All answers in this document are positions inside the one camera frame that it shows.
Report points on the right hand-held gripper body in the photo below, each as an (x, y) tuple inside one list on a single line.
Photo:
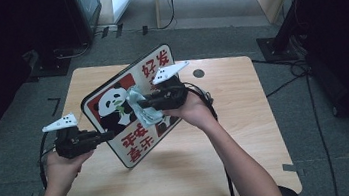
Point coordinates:
[(170, 93)]

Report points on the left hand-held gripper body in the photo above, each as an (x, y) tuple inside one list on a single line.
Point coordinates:
[(72, 144)]

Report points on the light blue cloth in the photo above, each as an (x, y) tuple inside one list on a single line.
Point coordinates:
[(144, 115)]

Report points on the panda print board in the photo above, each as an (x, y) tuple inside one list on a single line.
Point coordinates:
[(127, 140)]

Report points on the person's left hand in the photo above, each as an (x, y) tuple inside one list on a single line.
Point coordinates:
[(63, 168)]

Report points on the person's right hand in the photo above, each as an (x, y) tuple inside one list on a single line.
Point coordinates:
[(194, 112)]

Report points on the grey tape strip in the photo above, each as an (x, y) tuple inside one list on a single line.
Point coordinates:
[(36, 195), (289, 167)]

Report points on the black floor plug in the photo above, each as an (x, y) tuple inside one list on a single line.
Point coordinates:
[(145, 30)]

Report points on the black flat floor base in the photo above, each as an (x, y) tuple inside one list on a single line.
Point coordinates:
[(49, 68)]

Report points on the black monitor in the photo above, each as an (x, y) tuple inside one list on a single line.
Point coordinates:
[(84, 8)]

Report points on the black stand with base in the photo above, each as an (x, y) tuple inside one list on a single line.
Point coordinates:
[(279, 48)]

